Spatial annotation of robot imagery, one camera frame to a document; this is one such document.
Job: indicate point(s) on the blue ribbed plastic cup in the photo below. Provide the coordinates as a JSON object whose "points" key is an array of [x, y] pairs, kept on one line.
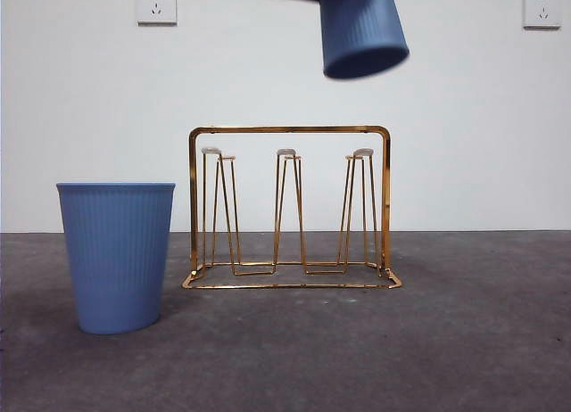
{"points": [[116, 260], [361, 28]]}

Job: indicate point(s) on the white wall socket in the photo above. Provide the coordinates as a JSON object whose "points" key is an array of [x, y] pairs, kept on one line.
{"points": [[542, 10], [156, 6]]}

